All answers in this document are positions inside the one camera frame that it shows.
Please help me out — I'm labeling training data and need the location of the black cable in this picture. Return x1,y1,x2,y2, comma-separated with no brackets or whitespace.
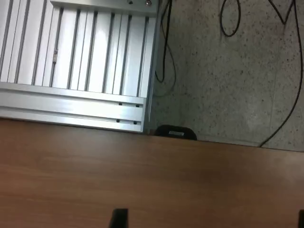
259,0,304,148
220,0,242,38
153,0,178,97

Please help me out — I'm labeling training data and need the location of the aluminium extrusion robot stand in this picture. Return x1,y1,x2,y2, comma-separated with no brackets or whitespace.
0,0,159,133

